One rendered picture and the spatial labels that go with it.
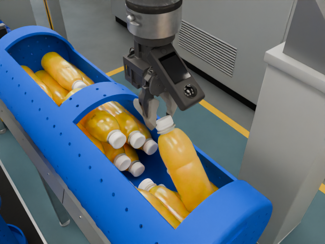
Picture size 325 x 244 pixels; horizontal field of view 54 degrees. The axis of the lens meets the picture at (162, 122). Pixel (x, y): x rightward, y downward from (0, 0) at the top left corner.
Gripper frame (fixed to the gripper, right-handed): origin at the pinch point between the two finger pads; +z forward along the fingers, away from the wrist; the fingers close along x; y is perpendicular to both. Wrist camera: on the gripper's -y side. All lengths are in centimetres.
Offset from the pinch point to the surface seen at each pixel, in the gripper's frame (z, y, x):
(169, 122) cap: -1.1, -1.9, -0.3
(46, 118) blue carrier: 6.1, 23.6, 16.0
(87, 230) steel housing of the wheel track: 37.7, 10.5, 18.7
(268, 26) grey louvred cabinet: 54, 66, -147
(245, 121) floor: 126, 59, -135
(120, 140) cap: 8.4, 8.4, 5.6
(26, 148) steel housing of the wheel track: 39, 51, 19
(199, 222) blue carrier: 1.5, -20.5, 9.6
